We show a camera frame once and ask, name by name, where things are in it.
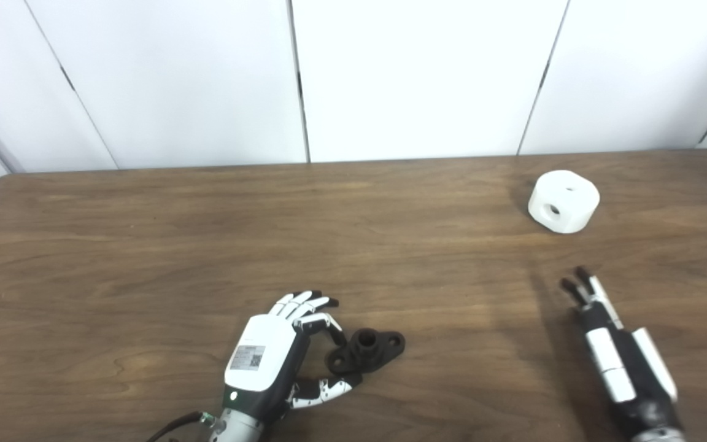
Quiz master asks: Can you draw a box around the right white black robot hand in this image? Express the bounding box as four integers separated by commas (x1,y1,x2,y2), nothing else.
560,266,686,438

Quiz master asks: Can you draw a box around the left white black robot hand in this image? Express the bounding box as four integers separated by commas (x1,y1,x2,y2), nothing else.
223,290,364,425

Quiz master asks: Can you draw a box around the black flanged holder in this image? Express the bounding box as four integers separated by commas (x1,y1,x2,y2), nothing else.
326,328,406,376

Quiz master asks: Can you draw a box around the round white piece with holes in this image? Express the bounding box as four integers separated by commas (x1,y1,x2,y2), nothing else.
527,170,601,235

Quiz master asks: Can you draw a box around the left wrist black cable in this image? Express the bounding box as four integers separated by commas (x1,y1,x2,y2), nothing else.
145,411,217,442

